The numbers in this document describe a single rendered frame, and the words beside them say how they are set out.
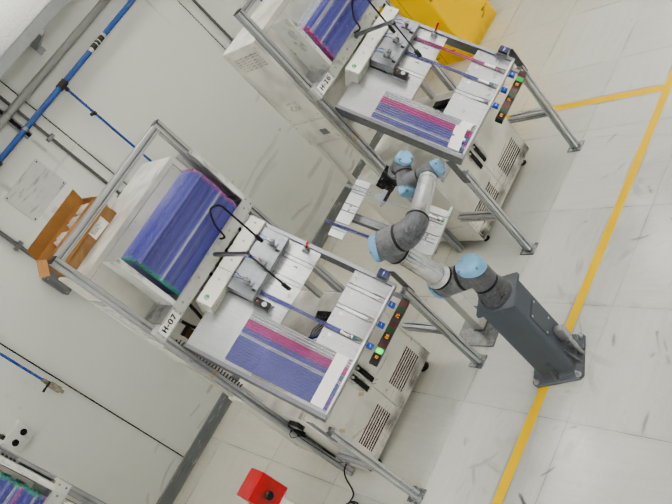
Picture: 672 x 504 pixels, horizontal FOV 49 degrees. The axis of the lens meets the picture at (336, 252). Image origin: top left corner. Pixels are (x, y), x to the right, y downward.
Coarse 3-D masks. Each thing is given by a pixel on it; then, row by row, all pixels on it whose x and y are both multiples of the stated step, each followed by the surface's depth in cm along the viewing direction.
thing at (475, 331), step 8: (456, 296) 377; (456, 304) 378; (464, 304) 380; (464, 312) 382; (472, 312) 384; (472, 320) 386; (480, 320) 388; (464, 328) 400; (472, 328) 395; (480, 328) 389; (488, 328) 387; (464, 336) 396; (472, 336) 392; (480, 336) 388; (488, 336) 384; (496, 336) 380; (472, 344) 388; (480, 344) 384; (488, 344) 380
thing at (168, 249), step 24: (192, 168) 332; (168, 192) 332; (192, 192) 328; (216, 192) 336; (168, 216) 321; (192, 216) 328; (216, 216) 335; (144, 240) 317; (168, 240) 321; (192, 240) 328; (144, 264) 314; (168, 264) 321; (192, 264) 328; (168, 288) 323
